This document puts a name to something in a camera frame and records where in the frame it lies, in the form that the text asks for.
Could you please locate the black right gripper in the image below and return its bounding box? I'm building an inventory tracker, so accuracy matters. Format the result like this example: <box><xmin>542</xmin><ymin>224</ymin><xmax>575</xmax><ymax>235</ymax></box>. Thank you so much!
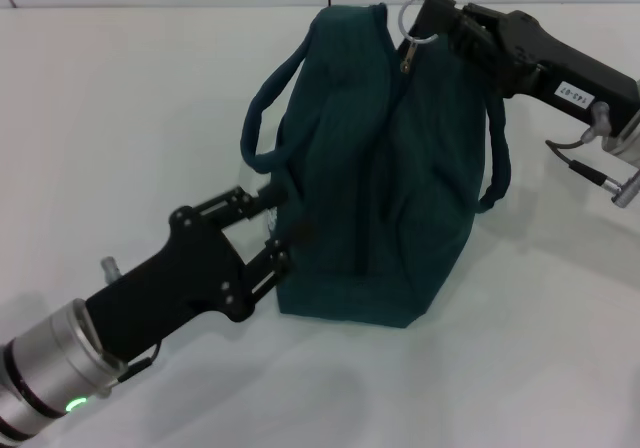
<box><xmin>408</xmin><ymin>0</ymin><xmax>640</xmax><ymax>130</ymax></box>

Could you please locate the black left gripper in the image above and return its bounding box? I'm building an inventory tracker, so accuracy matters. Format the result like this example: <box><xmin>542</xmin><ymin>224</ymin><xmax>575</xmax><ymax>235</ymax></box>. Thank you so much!
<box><xmin>84</xmin><ymin>182</ymin><xmax>316</xmax><ymax>363</ymax></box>

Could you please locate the dark teal insulated lunch bag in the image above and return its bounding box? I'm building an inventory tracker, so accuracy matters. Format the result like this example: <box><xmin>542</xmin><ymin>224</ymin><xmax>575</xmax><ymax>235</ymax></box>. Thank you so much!
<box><xmin>239</xmin><ymin>0</ymin><xmax>512</xmax><ymax>330</ymax></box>

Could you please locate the left arm cable with plug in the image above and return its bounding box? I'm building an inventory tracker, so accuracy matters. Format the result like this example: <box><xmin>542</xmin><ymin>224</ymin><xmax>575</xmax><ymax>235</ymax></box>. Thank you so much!
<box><xmin>98</xmin><ymin>256</ymin><xmax>162</xmax><ymax>385</ymax></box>

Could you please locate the arm cable with plug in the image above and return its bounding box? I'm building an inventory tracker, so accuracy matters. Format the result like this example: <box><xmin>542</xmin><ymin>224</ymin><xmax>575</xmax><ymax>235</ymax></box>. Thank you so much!
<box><xmin>98</xmin><ymin>256</ymin><xmax>162</xmax><ymax>385</ymax></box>
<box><xmin>543</xmin><ymin>101</ymin><xmax>640</xmax><ymax>210</ymax></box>

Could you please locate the right arm cable with plug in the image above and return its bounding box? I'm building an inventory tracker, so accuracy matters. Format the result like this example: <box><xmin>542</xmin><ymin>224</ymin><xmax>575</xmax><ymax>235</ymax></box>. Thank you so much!
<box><xmin>543</xmin><ymin>101</ymin><xmax>640</xmax><ymax>210</ymax></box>

